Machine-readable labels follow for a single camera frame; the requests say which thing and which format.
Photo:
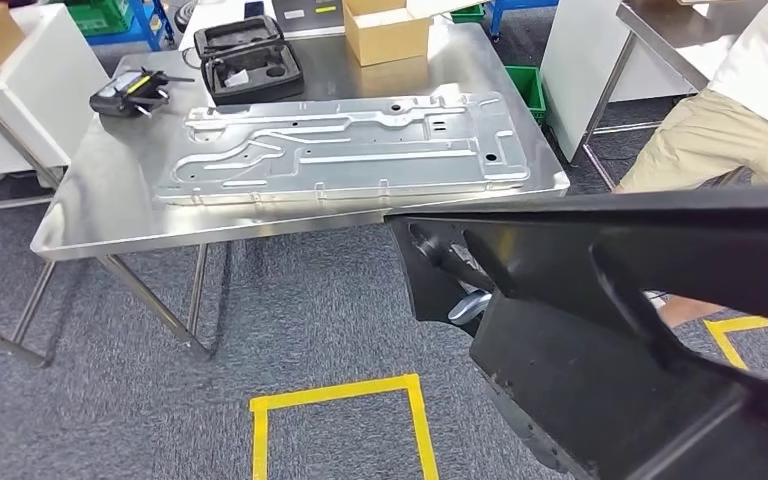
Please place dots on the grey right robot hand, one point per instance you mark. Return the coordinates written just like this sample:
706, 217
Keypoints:
469, 308

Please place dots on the large black plastic panel part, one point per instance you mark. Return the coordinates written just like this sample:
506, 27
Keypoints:
589, 371

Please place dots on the stamped sheet metal panel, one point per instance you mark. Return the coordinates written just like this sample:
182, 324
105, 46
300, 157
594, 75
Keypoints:
357, 152

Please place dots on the green plastic bin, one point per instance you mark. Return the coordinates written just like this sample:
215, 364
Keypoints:
526, 86
469, 13

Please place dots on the white panel board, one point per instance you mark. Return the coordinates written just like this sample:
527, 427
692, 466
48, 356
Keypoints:
576, 66

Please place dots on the person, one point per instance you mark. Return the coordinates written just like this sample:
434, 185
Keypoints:
722, 132

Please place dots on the black open tool case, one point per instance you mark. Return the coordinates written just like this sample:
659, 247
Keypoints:
251, 66

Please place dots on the dark grey labelled panel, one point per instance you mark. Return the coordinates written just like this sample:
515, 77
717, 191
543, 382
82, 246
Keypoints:
304, 12

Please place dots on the stainless steel table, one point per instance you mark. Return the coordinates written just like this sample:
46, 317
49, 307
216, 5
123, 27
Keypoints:
675, 33

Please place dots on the white table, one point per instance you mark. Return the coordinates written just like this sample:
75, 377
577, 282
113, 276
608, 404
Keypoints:
225, 10

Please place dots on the black handheld tool yellow label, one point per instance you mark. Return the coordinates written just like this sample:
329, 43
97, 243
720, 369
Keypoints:
122, 96

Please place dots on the green plastic crate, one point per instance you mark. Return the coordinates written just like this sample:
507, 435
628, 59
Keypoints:
99, 16

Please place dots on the white cabinet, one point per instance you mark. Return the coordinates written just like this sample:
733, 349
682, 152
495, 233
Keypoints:
46, 99

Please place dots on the blue metal cart frame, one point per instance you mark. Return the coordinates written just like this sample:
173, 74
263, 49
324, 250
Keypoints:
149, 23

